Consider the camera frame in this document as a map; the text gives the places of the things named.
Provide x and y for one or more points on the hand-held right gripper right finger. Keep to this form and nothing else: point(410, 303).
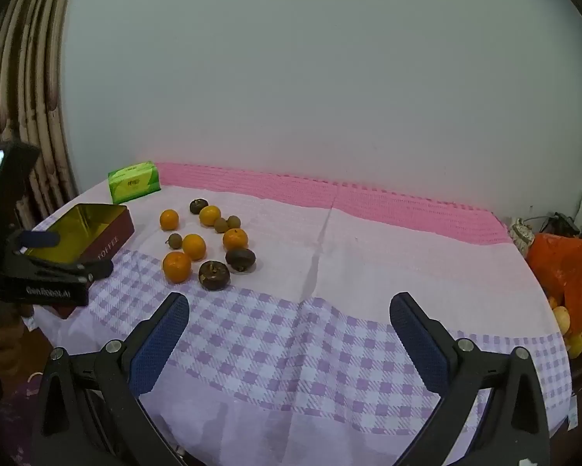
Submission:
point(419, 344)

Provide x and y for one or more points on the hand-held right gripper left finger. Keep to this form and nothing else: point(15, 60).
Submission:
point(157, 344)

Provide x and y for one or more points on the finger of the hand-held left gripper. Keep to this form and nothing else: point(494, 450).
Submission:
point(94, 268)
point(41, 239)

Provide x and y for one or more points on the dark red tin box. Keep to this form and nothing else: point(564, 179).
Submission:
point(111, 240)

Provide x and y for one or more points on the orange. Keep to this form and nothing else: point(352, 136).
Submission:
point(169, 219)
point(194, 246)
point(177, 267)
point(235, 239)
point(210, 215)

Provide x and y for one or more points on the dark brown mangosteen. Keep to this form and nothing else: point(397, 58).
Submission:
point(198, 206)
point(240, 259)
point(214, 275)

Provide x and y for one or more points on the person's left hand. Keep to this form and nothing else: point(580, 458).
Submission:
point(3, 337)

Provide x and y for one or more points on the green tissue pack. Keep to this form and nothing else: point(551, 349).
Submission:
point(134, 182)

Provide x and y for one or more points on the pink and purple checked tablecloth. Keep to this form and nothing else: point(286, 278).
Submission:
point(320, 349)

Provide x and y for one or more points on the yellow fruit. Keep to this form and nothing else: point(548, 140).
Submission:
point(576, 344)
point(561, 319)

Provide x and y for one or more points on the orange plastic bag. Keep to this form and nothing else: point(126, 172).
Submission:
point(568, 262)

